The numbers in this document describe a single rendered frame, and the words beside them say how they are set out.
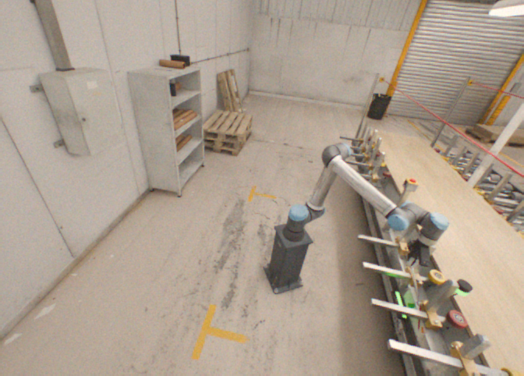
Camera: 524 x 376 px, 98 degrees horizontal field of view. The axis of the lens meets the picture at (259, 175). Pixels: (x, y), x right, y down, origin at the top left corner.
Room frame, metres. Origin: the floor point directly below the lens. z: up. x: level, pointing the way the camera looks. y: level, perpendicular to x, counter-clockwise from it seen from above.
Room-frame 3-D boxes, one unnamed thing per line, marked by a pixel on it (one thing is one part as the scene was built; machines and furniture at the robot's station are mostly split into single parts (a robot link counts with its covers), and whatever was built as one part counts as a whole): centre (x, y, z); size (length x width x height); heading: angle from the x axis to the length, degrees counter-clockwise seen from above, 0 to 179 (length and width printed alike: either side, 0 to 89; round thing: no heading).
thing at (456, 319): (0.67, -1.10, 0.85); 0.08 x 0.08 x 0.11
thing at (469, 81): (3.32, -2.55, 1.25); 0.15 x 0.08 x 1.10; 171
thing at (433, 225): (0.94, -0.95, 1.27); 0.10 x 0.09 x 0.12; 39
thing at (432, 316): (0.70, -1.00, 0.85); 0.13 x 0.06 x 0.05; 171
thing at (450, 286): (0.73, -1.00, 0.87); 0.03 x 0.03 x 0.48; 81
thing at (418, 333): (0.76, -0.98, 0.75); 0.26 x 0.01 x 0.10; 171
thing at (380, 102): (7.57, -3.49, 0.36); 0.59 x 0.58 x 0.73; 174
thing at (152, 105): (2.91, 1.22, 0.78); 0.90 x 0.45 x 1.55; 174
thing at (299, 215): (1.43, -0.35, 0.79); 0.17 x 0.15 x 0.18; 129
